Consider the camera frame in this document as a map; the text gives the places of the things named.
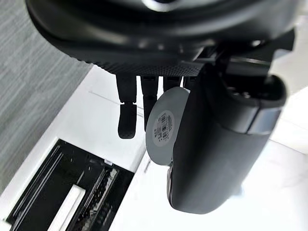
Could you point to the white kitchen counter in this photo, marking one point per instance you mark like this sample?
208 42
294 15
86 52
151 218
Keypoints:
101 103

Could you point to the black sink basin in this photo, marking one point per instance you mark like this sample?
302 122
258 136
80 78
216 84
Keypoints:
60 187

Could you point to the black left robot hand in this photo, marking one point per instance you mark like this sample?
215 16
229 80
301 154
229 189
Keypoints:
216 156

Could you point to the grey cup with barcode label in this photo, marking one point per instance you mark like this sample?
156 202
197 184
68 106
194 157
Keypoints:
163 127

